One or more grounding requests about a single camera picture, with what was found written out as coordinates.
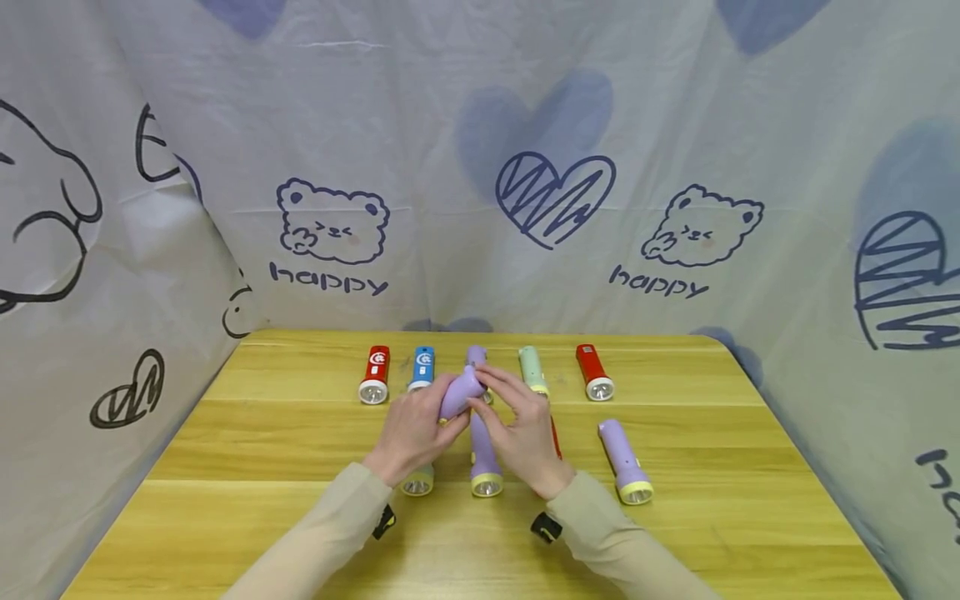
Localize person's left hand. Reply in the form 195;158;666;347
362;373;473;488

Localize person's right hand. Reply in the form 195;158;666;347
467;363;578;502

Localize person's right forearm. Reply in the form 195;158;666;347
546;470;723;600

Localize person's left forearm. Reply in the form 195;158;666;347
222;462;394;600

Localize mint green flashlight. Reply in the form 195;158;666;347
517;345;552;399

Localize blue flashlight with white print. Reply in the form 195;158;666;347
407;346;436;393

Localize purple flashlight with yellow rim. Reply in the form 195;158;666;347
469;409;504;499
597;418;655;507

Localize flashlight with pale yellow rim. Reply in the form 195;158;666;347
399;462;435;498

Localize red flashlight with white print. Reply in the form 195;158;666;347
358;345;391;407

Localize red flashlight with grey patch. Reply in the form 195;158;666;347
575;343;616;403

